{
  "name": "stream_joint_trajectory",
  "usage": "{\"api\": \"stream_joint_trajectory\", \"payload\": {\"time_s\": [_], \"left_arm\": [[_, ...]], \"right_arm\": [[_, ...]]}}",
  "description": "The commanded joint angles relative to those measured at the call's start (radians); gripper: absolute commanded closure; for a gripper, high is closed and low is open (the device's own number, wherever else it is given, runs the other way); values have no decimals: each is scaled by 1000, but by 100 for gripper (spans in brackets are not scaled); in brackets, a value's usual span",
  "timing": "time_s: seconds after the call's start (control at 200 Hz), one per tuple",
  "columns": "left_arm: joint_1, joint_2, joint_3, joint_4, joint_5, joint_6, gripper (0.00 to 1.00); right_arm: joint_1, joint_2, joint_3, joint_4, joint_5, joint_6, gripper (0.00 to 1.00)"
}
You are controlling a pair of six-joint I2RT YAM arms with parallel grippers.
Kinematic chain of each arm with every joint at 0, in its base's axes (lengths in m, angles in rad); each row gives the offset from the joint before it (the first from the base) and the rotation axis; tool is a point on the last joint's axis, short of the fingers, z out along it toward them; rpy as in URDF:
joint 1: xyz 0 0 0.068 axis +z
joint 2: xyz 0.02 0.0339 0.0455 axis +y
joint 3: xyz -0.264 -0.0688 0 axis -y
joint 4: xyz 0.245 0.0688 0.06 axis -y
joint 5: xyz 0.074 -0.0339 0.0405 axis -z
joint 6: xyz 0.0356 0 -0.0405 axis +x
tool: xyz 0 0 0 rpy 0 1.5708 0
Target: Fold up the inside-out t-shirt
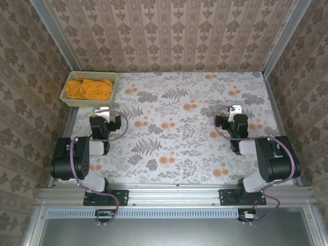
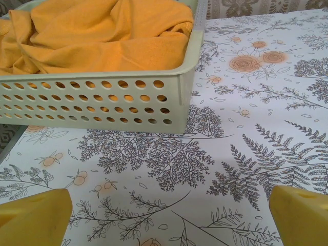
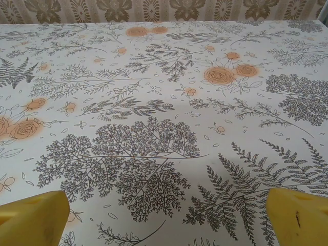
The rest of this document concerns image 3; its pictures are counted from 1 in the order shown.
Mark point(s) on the aluminium frame post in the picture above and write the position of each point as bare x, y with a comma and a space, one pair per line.
323, 10

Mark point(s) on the floral patterned tablecloth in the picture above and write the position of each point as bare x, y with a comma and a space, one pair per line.
164, 102

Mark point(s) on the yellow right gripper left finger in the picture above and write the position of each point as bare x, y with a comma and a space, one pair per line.
33, 220

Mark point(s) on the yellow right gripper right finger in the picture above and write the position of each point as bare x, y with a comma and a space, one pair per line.
302, 220

